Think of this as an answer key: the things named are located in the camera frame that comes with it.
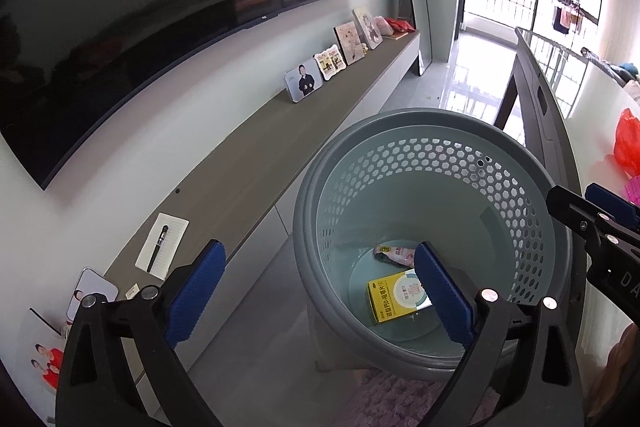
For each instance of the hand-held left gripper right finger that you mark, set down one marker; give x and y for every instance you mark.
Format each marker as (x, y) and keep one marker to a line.
(445, 297)

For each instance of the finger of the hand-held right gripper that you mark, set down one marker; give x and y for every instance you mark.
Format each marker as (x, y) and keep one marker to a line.
(607, 202)
(575, 209)

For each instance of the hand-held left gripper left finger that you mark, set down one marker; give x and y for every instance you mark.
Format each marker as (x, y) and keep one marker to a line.
(197, 292)

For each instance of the red plastic bag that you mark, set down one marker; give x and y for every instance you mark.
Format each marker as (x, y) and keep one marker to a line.
(629, 142)

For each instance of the grey perforated plastic basket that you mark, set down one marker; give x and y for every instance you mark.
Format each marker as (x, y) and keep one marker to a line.
(500, 187)

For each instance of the pink plastic item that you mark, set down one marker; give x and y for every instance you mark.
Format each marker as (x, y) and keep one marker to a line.
(632, 192)

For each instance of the yellow medicine box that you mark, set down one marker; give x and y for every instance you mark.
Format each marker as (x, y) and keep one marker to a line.
(395, 297)

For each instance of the black pen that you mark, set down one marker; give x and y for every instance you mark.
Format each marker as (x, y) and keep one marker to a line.
(159, 247)

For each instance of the pink snack packet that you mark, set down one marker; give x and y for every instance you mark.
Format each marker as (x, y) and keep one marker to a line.
(395, 255)

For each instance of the white notepad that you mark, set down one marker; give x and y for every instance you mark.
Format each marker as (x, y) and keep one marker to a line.
(172, 232)

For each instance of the pale purple fluffy rug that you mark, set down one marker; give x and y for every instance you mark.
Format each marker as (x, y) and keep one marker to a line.
(390, 402)

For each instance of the blue soft item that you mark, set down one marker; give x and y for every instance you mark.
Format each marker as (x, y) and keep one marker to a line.
(629, 72)

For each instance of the checked cloth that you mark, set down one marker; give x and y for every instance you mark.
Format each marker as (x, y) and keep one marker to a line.
(595, 59)

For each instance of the long wooden top cabinet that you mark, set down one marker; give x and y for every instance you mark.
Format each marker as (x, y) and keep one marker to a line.
(240, 147)

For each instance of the photo with red-clad figures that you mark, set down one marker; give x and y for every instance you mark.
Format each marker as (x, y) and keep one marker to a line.
(47, 357)

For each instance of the clothes on drying rack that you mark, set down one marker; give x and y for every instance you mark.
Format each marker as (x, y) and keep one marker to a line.
(567, 19)

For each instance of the flat wooden box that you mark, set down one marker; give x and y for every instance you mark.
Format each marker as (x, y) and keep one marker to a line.
(400, 35)

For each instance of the red cloth bundle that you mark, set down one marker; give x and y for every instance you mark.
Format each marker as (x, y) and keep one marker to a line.
(402, 25)

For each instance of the pink soft toy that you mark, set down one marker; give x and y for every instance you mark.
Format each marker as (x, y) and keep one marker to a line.
(385, 27)

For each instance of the black flat television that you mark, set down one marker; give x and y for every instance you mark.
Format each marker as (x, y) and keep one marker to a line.
(125, 32)

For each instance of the rounded white photo frame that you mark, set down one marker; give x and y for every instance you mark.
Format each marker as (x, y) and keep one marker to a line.
(95, 289)

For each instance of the white frame portrait photo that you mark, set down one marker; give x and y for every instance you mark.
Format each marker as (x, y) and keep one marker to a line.
(303, 81)

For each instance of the scalloped white photo frame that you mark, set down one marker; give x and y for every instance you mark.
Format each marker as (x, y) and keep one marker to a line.
(330, 64)

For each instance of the square cartoon photo frame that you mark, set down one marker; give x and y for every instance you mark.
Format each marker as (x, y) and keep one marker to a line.
(350, 43)

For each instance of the child portrait photo frame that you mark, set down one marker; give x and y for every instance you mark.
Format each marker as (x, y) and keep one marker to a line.
(368, 28)

